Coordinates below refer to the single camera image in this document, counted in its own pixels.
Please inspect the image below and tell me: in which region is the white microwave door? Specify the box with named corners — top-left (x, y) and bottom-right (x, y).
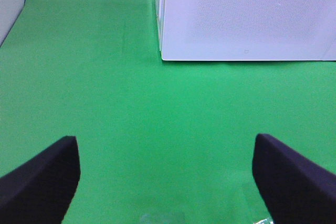
top-left (160, 0), bottom-right (335, 61)

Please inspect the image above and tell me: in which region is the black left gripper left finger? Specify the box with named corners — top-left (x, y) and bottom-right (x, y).
top-left (1, 136), bottom-right (80, 223)

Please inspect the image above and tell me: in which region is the white microwave oven body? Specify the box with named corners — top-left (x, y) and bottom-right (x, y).
top-left (155, 0), bottom-right (165, 51)

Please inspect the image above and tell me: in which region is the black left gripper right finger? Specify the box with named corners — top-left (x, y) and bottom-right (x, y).
top-left (252, 133), bottom-right (335, 223)

